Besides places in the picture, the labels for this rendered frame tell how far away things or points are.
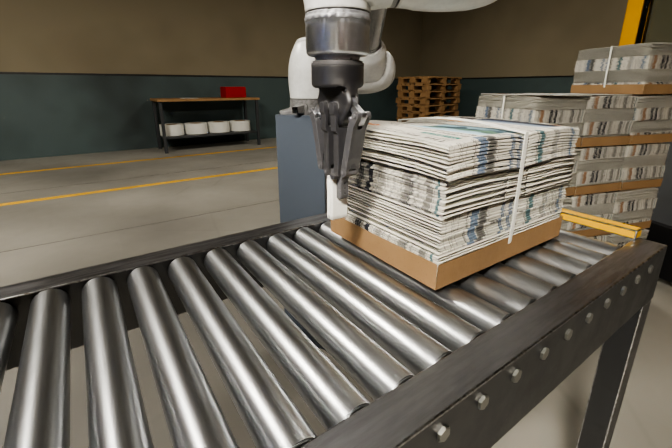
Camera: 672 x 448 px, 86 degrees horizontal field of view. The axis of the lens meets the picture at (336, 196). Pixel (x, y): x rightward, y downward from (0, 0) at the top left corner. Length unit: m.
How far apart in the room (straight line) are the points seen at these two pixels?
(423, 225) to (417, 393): 0.25
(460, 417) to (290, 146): 1.13
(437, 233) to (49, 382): 0.50
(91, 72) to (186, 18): 1.88
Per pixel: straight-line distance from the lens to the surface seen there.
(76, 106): 7.52
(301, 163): 1.39
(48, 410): 0.50
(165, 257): 0.74
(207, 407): 0.43
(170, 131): 7.04
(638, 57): 2.27
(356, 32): 0.52
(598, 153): 2.10
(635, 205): 2.41
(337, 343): 0.50
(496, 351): 0.50
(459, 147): 0.52
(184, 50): 7.76
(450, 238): 0.57
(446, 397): 0.43
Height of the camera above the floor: 1.10
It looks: 17 degrees down
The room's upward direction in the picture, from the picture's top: straight up
